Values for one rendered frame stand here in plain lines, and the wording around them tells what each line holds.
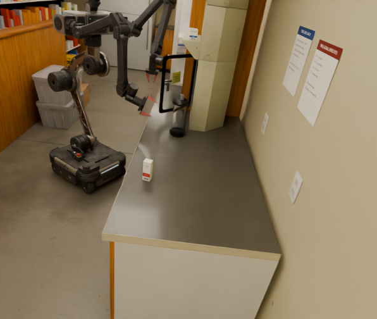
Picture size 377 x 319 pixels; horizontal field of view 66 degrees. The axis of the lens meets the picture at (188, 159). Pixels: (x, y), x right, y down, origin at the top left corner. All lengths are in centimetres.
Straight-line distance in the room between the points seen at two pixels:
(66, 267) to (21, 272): 28
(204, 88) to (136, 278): 119
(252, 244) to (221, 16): 125
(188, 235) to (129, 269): 29
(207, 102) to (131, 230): 107
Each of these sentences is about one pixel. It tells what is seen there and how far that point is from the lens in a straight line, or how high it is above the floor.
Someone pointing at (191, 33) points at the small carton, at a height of 154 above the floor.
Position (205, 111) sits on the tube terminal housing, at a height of 109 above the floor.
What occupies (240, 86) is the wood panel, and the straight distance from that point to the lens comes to 233.
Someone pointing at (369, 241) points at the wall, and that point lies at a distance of 84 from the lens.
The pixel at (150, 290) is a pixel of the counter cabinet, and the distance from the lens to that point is 140.
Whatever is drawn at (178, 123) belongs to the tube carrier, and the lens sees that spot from 186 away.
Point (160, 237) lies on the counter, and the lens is 118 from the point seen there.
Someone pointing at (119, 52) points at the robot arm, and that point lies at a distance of 197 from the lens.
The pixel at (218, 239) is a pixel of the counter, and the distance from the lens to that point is 121.
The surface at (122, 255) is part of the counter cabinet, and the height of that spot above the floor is 83.
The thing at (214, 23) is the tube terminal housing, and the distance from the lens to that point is 185.
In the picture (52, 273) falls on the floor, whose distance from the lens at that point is 232.
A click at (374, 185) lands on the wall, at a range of 84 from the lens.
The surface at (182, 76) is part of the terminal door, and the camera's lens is 214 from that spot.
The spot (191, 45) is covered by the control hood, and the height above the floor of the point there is 149.
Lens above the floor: 178
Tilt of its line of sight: 30 degrees down
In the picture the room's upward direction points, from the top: 9 degrees clockwise
